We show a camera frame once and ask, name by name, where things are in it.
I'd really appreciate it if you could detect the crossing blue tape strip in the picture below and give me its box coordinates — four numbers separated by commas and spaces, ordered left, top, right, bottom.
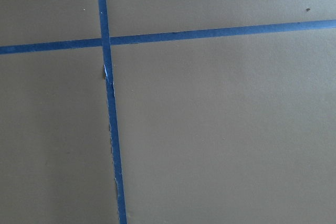
1, 19, 335, 55

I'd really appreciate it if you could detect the long blue tape strip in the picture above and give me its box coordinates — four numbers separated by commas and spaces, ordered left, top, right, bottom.
98, 0, 127, 223

